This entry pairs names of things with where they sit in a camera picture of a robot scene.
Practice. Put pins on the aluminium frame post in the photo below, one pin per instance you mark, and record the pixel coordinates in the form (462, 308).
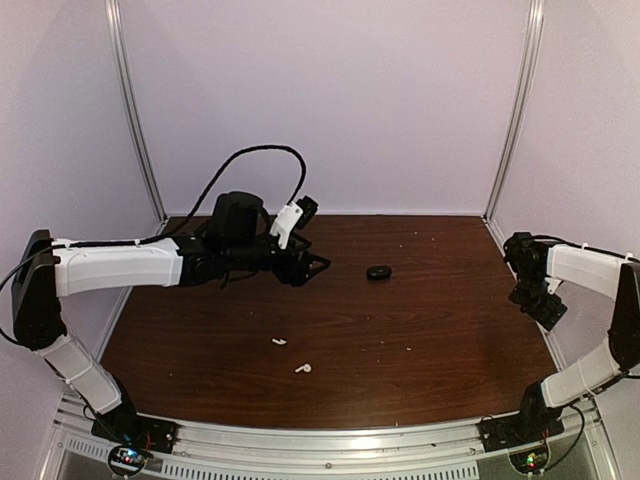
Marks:
(528, 65)
(118, 42)

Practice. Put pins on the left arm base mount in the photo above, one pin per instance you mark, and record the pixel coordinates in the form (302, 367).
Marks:
(133, 452)

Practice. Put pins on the front aluminium rail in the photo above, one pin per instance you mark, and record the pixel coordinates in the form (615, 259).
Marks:
(450, 450)

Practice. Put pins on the left aluminium frame post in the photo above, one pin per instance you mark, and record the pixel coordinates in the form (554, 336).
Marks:
(118, 42)

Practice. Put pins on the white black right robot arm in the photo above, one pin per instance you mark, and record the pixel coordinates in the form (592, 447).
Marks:
(582, 293)

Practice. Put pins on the right aluminium frame post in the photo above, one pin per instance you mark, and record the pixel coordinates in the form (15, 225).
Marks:
(528, 65)

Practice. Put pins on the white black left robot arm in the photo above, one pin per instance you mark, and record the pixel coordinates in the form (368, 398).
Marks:
(239, 236)

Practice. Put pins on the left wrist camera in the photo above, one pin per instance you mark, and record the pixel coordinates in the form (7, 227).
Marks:
(292, 216)

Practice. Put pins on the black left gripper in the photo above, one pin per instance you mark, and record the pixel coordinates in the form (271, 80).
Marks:
(297, 276)

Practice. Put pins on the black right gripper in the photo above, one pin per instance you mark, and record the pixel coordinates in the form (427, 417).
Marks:
(548, 315)

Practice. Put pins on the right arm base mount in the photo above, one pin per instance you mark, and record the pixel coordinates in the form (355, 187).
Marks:
(528, 451)

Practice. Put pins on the white earbud lower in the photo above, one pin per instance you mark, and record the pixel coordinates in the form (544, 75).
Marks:
(306, 368)

